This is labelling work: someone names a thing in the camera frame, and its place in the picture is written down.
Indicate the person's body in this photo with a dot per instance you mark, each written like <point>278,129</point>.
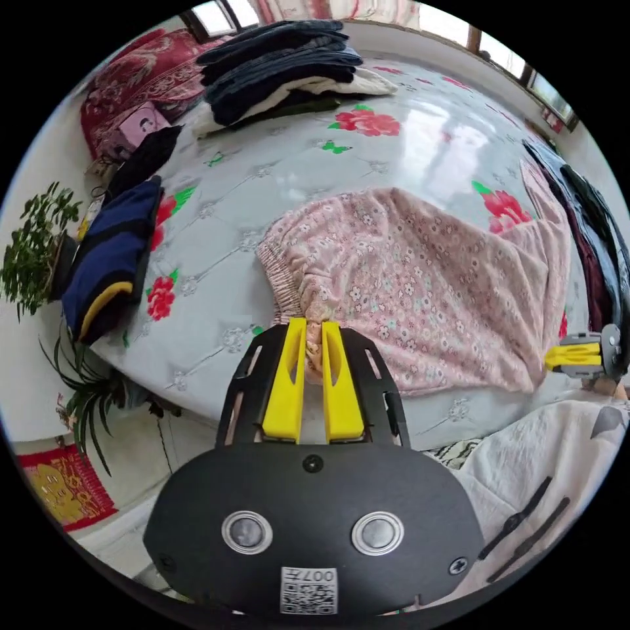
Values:
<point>531,482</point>

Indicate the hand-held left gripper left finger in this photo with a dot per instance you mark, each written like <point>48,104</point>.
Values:
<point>288,394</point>

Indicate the bed with floral sheet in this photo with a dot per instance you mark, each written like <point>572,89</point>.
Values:
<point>295,197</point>

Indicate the pink carton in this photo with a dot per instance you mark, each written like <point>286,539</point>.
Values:
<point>140,123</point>

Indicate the navy and black clothes pile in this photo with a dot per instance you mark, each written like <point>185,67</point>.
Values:
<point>113,256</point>

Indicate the red patterned blanket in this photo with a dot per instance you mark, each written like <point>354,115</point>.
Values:
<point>147,69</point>

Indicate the dark and maroon clothes pile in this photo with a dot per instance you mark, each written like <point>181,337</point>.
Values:
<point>590,236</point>

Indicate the window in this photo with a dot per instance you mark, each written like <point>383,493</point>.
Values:
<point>521,64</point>
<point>221,19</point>

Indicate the striped curtain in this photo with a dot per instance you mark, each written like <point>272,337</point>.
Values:
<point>334,10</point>

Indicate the pink floral long pants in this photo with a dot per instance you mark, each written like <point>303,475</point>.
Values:
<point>418,290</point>

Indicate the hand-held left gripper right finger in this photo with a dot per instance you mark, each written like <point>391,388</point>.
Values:
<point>344,408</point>

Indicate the small-leaved potted plant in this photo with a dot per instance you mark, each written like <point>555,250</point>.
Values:
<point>34,246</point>

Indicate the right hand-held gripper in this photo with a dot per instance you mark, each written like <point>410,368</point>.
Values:
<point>611,352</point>

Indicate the tall pile of folded clothes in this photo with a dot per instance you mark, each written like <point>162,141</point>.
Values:
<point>280,69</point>

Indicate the long-leaved potted plant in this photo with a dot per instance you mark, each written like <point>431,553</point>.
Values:
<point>88,389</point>

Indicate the person's right hand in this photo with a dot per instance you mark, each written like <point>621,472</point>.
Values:
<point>610,388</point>

